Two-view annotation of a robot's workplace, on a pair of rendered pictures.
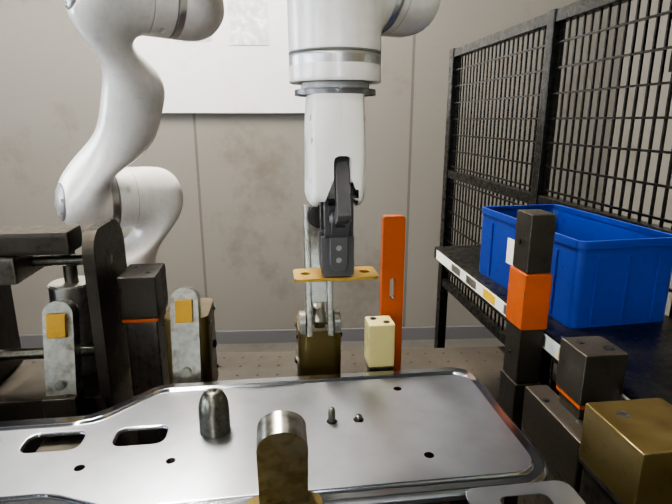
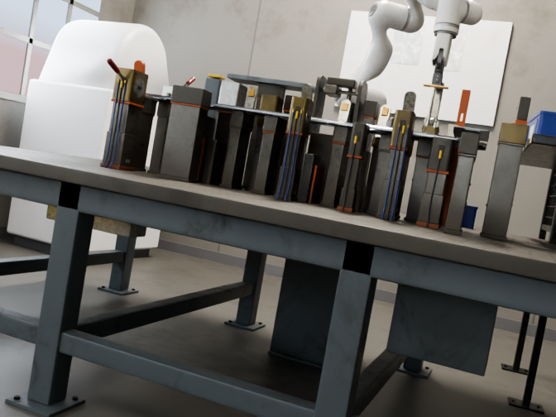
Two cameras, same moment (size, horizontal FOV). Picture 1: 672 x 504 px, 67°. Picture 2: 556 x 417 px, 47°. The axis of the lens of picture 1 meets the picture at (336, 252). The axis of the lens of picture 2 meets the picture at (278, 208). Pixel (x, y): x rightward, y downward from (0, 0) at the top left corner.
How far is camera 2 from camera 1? 1.87 m
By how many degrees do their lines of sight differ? 26
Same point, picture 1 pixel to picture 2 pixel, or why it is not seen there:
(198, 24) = (412, 26)
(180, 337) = (381, 120)
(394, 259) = (463, 105)
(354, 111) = (447, 37)
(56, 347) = (342, 113)
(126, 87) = (380, 46)
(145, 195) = (371, 97)
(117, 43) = (382, 29)
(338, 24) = (447, 16)
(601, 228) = not seen: outside the picture
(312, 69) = (438, 26)
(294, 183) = not seen: hidden behind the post
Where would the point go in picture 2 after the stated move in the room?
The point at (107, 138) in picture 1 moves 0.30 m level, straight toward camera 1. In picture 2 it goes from (366, 67) to (376, 53)
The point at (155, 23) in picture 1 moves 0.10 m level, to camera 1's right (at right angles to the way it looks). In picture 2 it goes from (397, 24) to (421, 25)
